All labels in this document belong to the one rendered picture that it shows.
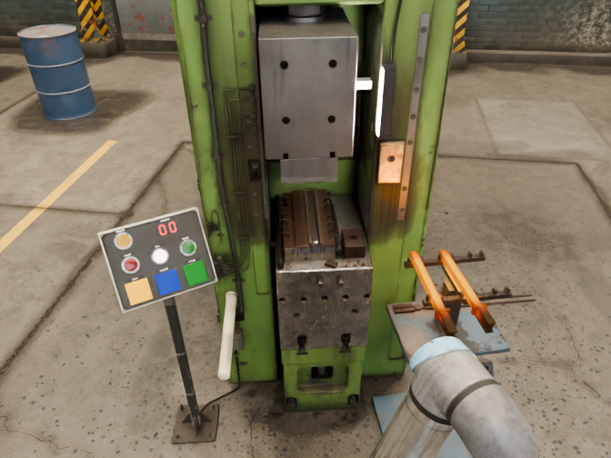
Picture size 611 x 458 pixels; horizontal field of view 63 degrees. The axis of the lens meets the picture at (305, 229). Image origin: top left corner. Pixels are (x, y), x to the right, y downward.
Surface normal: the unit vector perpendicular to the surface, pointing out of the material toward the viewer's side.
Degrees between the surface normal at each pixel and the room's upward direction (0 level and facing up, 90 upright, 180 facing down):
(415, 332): 0
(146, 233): 60
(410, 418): 70
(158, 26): 90
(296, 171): 90
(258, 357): 90
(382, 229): 90
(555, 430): 0
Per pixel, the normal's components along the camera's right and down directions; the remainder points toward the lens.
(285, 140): 0.05, 0.57
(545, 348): -0.01, -0.82
